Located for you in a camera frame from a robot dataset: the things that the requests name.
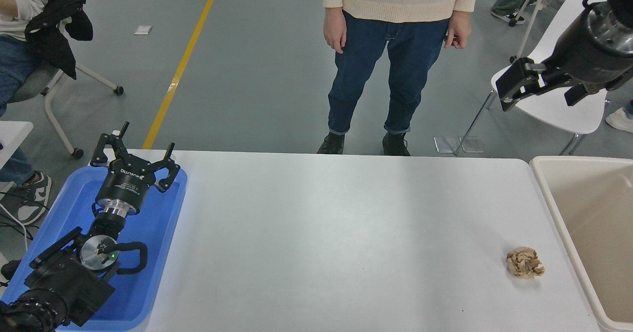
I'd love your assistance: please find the standing person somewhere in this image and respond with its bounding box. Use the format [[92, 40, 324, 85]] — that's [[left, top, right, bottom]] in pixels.
[[316, 0, 486, 156]]

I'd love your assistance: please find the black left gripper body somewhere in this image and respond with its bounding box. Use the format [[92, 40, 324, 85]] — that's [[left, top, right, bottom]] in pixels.
[[95, 155, 155, 206]]

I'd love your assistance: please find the seated person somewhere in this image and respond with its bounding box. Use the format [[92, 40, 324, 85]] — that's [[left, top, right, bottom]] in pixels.
[[0, 0, 52, 226]]

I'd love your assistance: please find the large pale bin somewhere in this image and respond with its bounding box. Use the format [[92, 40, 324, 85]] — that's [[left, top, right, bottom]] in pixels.
[[529, 155, 633, 332]]

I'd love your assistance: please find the small black floor object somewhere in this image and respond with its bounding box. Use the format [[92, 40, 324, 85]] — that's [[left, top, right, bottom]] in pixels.
[[0, 259, 23, 281]]

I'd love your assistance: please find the white shell chair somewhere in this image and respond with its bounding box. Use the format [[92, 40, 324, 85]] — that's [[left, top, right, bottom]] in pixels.
[[454, 0, 611, 156]]

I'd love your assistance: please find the tan paper ball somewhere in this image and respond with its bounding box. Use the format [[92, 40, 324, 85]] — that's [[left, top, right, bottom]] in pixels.
[[506, 246, 546, 279]]

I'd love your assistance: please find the small white side table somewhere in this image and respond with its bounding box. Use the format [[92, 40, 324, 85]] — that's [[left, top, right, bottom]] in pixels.
[[0, 121, 34, 170]]

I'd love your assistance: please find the black floor cable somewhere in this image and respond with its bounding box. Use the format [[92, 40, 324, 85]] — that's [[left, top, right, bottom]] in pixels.
[[0, 191, 50, 241]]

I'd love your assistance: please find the standing person's left hand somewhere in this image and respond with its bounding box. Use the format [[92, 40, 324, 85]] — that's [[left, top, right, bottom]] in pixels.
[[444, 11, 471, 49]]

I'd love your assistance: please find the white floor cable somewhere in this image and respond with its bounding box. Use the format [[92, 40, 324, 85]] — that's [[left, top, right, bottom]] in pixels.
[[0, 202, 31, 251]]

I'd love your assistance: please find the standing person's right hand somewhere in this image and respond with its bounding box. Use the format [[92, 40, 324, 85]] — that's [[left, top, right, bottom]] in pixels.
[[323, 10, 348, 54]]

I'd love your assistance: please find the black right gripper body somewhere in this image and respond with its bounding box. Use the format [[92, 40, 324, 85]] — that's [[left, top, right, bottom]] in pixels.
[[544, 3, 633, 85]]

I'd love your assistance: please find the blue plastic tray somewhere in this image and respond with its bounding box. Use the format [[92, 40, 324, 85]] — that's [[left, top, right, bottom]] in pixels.
[[0, 165, 188, 332]]

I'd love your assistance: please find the grey wheeled chair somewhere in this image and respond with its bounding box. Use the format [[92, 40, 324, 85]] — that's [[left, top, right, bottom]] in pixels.
[[9, 18, 125, 159]]

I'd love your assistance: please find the black jacket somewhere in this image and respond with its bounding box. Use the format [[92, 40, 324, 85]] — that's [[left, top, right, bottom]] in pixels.
[[25, 0, 94, 80]]

